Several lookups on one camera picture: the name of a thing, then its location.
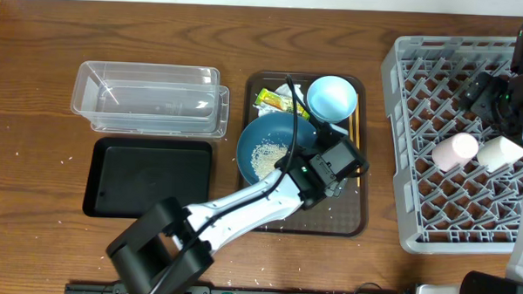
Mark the clear plastic bin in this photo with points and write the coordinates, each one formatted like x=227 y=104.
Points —
x=152 y=99

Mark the black plastic tray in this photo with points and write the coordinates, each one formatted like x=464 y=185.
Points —
x=128 y=175

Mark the small white cup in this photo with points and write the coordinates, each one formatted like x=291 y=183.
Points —
x=498 y=152

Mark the dark blue plate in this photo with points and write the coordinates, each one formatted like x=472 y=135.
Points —
x=275 y=127

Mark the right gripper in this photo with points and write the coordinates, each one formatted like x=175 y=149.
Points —
x=481 y=95

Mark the crumpled white tissue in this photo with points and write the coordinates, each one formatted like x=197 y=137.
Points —
x=285 y=90

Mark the white rice pile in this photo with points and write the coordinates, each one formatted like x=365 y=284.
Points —
x=264 y=157

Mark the green yellow snack wrapper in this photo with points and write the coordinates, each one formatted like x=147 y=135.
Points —
x=300 y=111

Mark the wooden chopstick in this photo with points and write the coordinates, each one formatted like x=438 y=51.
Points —
x=357 y=120
x=351 y=127

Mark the right wooden chopstick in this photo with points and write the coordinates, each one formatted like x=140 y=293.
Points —
x=357 y=120

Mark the left wooden chopstick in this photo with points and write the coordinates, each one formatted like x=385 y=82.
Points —
x=351 y=127

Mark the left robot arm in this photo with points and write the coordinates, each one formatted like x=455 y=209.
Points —
x=168 y=248

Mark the brown serving tray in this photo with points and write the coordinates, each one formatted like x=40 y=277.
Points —
x=342 y=216

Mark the light blue bowl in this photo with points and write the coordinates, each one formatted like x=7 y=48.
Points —
x=331 y=99

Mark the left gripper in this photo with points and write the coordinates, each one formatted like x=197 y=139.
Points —
x=307 y=153

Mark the pink plastic cup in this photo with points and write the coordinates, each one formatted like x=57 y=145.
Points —
x=456 y=150

